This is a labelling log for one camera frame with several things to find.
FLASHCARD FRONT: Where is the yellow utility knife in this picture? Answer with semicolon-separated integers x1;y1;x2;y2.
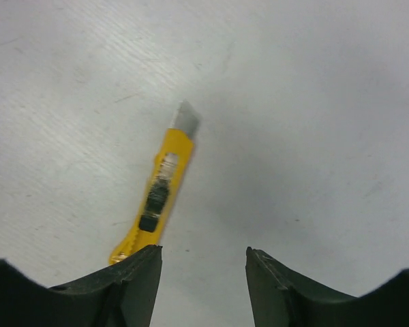
108;100;200;264

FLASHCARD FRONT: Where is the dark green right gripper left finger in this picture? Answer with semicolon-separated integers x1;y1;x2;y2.
0;245;162;326

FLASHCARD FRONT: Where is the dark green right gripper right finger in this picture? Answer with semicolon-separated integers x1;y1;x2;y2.
245;247;409;326

